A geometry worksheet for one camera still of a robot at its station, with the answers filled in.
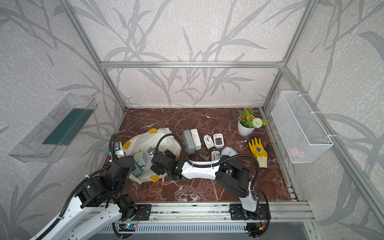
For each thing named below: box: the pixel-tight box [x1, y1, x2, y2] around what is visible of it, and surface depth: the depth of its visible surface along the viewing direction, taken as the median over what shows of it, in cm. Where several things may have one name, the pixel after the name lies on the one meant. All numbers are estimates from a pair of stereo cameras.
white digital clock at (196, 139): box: [190, 128, 202, 151], surface depth 96 cm
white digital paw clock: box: [213, 133, 225, 149], surface depth 98 cm
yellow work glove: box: [248, 137, 268, 168], surface depth 96 cm
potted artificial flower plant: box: [237, 107, 269, 136], surface depth 96 cm
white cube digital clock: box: [211, 150, 221, 161], surface depth 93 cm
